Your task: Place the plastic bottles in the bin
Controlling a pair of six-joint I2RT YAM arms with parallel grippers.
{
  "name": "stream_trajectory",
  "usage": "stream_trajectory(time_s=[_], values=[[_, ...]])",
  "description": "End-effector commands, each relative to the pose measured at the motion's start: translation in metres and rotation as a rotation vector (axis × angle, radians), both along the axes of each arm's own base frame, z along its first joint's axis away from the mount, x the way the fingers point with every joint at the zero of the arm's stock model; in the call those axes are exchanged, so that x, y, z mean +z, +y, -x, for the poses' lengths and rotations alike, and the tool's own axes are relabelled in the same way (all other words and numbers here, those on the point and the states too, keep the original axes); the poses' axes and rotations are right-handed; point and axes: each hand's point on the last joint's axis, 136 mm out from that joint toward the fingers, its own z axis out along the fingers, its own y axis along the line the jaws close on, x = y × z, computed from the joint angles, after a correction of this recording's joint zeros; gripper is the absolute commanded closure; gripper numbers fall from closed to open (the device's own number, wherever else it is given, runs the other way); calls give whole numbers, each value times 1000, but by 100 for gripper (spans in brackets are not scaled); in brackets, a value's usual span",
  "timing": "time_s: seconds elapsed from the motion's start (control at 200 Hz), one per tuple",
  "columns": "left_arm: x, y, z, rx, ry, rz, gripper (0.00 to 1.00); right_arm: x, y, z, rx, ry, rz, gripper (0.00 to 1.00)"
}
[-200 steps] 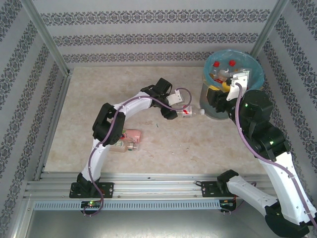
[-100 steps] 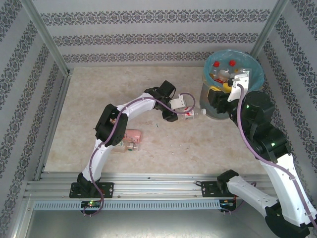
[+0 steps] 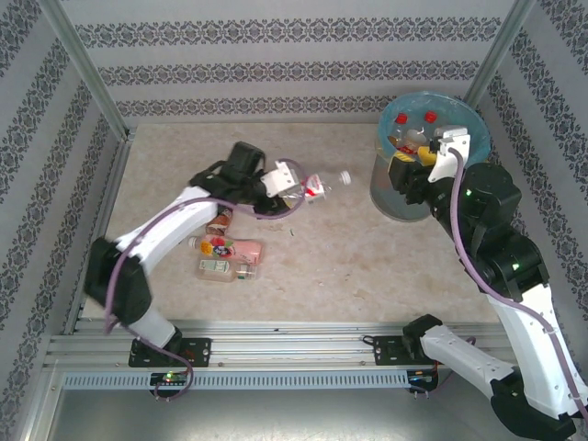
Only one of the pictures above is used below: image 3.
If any clear bottle red white label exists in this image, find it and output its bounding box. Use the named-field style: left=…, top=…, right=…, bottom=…
left=280, top=170, right=354, bottom=209

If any grey plastic bin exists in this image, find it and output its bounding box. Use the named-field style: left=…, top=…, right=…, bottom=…
left=369, top=90, right=492, bottom=223

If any brown label drink bottle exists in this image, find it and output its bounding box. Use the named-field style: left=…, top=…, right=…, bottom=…
left=205, top=207, right=234, bottom=236

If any pink drink bottle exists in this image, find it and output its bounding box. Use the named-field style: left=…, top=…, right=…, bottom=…
left=187, top=233, right=266, bottom=266

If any clear bottle green white label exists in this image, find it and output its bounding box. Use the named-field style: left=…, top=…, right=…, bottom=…
left=196, top=258, right=259, bottom=283

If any small circuit board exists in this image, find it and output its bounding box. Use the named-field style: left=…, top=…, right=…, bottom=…
left=407, top=368, right=441, bottom=386

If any circuit board with green light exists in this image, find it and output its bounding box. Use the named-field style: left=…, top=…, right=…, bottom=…
left=150, top=371, right=190, bottom=387

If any grey metal panel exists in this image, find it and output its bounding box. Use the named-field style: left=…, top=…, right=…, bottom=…
left=27, top=367, right=569, bottom=441

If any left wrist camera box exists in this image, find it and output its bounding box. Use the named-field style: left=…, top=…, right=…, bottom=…
left=260, top=158, right=300, bottom=199

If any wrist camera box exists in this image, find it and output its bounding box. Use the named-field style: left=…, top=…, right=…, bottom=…
left=426, top=125, right=473, bottom=184
left=260, top=158, right=300, bottom=199

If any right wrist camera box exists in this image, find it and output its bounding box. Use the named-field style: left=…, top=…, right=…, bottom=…
left=426, top=125, right=473, bottom=184

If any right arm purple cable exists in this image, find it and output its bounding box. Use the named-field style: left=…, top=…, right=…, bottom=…
left=429, top=145, right=588, bottom=422

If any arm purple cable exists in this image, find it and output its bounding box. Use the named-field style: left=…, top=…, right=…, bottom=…
left=104, top=158, right=310, bottom=401
left=429, top=145, right=588, bottom=422

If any aluminium side rail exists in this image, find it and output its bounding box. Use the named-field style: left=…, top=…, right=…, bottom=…
left=62, top=130, right=137, bottom=335

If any aluminium frame post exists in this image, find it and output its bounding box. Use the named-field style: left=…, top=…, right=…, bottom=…
left=472, top=0, right=539, bottom=91
left=39, top=0, right=135, bottom=141

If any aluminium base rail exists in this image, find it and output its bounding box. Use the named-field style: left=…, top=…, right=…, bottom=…
left=44, top=320, right=539, bottom=369

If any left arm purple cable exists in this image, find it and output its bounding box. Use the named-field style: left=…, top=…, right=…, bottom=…
left=104, top=158, right=310, bottom=401

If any white slotted cable duct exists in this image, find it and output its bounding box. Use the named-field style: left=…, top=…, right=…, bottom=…
left=61, top=369, right=411, bottom=391

